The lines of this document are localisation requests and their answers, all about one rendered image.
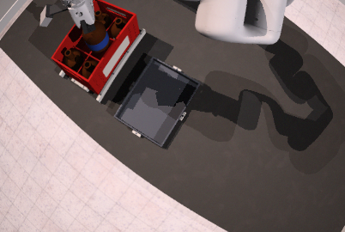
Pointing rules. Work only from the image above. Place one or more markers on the brown bottle with blue band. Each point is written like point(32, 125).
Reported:
point(98, 40)

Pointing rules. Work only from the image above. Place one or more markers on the brown round bottle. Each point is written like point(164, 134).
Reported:
point(88, 68)

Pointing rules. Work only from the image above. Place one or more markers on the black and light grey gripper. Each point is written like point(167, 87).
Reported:
point(83, 15)

